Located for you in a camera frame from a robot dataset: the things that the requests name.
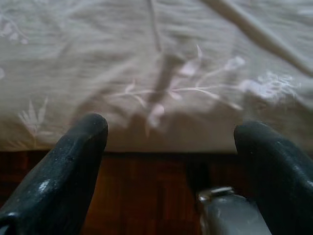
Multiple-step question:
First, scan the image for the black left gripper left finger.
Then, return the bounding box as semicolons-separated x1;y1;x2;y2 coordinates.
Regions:
0;113;109;235

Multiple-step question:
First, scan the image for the silver robot leg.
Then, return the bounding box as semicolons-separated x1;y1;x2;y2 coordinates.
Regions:
197;186;272;235

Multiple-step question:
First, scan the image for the bed with grey floral sheet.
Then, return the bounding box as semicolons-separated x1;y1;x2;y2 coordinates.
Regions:
0;0;313;155

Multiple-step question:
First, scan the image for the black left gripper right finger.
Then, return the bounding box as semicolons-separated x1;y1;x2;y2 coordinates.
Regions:
233;120;313;235

